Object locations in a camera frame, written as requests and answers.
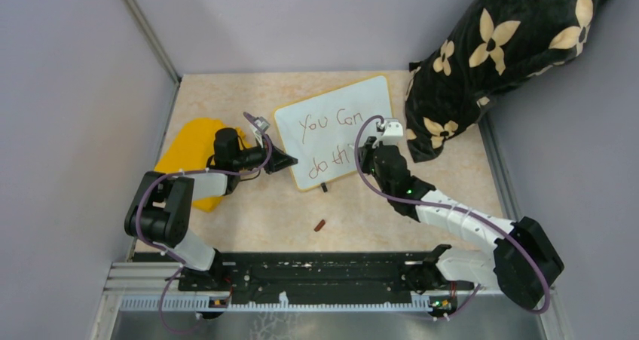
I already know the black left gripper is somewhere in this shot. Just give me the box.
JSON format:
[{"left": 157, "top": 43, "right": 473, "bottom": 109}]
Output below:
[{"left": 234, "top": 134, "right": 298, "bottom": 175}]

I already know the yellow framed whiteboard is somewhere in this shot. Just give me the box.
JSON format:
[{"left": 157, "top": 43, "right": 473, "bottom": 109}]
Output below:
[{"left": 274, "top": 75, "right": 392, "bottom": 191}]

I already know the brown marker cap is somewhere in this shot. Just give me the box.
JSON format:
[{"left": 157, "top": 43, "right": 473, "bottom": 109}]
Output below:
[{"left": 313, "top": 219, "right": 326, "bottom": 232}]

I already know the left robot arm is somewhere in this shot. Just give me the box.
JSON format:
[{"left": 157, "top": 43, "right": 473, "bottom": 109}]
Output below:
[{"left": 124, "top": 127, "right": 298, "bottom": 290}]

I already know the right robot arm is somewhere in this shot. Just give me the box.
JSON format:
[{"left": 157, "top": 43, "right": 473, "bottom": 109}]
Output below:
[{"left": 356, "top": 136, "right": 564, "bottom": 313}]

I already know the yellow cloth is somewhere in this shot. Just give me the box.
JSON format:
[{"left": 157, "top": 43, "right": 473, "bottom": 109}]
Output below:
[{"left": 154, "top": 118, "right": 252, "bottom": 213}]

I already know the black floral pillow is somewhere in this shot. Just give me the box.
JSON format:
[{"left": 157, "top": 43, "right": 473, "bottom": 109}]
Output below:
[{"left": 404, "top": 0, "right": 609, "bottom": 162}]

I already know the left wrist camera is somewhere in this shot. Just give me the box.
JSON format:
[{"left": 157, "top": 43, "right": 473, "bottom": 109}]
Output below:
[{"left": 252, "top": 117, "right": 271, "bottom": 135}]

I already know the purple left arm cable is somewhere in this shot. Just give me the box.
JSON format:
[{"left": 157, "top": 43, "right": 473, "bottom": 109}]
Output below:
[{"left": 136, "top": 112, "right": 274, "bottom": 335}]

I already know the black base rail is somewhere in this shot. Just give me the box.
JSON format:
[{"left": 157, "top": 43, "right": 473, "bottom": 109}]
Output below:
[{"left": 107, "top": 250, "right": 555, "bottom": 319}]

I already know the aluminium corner post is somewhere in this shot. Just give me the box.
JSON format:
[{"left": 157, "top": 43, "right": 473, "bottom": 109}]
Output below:
[{"left": 121, "top": 0, "right": 182, "bottom": 85}]

